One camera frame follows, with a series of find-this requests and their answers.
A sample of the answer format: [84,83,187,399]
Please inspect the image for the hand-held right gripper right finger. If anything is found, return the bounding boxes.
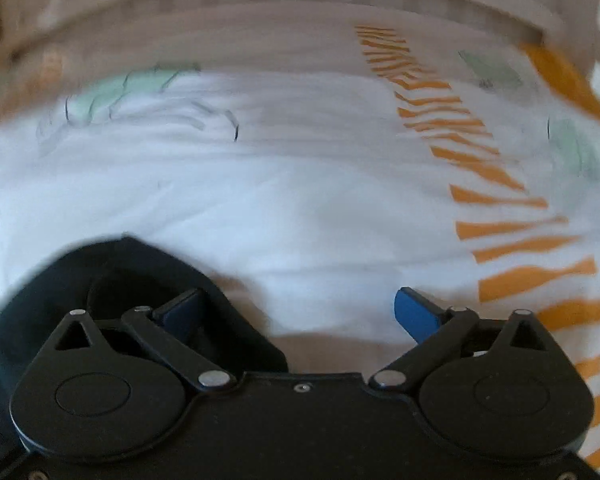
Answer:
[369,286,556,392]

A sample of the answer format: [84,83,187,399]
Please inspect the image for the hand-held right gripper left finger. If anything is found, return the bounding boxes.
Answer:
[45,287,233,394]

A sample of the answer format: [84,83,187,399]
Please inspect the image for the black zip hoodie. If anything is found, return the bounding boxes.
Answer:
[0,234,289,461]

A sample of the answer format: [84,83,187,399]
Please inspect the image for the white leaf printed duvet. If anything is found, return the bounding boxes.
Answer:
[0,25,600,471]

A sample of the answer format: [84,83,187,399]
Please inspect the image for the yellow bed sheet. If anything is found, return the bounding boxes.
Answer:
[520,42,600,133]

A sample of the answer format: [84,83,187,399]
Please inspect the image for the pale wooden bed frame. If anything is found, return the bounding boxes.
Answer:
[0,0,600,126]

